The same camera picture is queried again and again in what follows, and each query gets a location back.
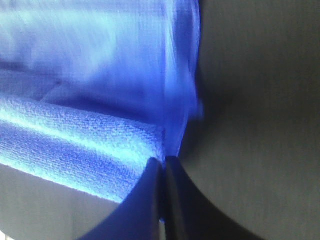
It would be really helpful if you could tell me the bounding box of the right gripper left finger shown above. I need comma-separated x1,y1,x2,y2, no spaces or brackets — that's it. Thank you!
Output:
81,158,162,240

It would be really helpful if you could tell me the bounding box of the blue microfiber towel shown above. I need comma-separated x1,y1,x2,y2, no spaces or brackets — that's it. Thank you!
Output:
0,0,201,204

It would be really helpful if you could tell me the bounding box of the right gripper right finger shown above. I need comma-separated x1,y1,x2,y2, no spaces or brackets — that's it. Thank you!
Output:
164,156,261,240

